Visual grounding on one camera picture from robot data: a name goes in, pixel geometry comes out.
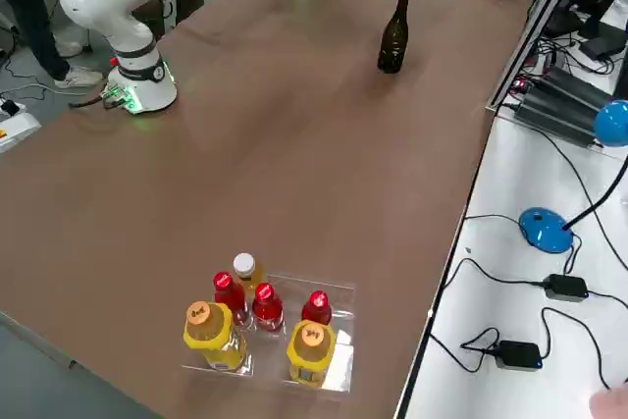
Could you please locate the dark glass bottle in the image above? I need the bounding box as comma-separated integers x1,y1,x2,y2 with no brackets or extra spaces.
376,0,413,76

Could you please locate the clear acrylic drink shelf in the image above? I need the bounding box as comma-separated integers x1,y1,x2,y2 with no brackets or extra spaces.
180,273,356,394

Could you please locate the white-capped yellow drink bottle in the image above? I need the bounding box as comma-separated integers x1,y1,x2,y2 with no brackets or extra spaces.
231,251,267,293

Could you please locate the red drink bottle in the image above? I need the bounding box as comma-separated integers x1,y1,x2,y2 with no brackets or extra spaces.
211,270,249,328
250,282,287,334
299,289,334,328

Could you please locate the orange-capped yellow drink bottle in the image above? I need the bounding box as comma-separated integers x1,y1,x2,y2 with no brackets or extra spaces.
182,299,249,373
285,318,338,388

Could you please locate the black power supply brick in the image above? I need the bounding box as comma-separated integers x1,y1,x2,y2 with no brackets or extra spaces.
538,64,615,114
513,88,603,146

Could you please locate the black monitor with stand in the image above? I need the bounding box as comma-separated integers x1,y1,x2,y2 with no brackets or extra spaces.
578,0,628,61

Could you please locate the blue desk lamp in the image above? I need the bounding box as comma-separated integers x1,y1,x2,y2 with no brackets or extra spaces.
518,98,628,255

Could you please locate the black power adapter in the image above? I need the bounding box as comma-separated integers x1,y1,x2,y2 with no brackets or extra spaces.
543,272,590,303
494,339,544,372

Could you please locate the white power strip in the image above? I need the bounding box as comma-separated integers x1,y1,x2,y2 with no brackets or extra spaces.
0,97,28,119

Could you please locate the white control box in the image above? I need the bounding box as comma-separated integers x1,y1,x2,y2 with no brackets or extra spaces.
0,111,43,155

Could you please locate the pink rounded object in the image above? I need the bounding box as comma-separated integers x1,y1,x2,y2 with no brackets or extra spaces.
588,387,628,419

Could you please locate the aluminium profile post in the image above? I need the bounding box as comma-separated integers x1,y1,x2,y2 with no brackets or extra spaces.
485,0,593,114

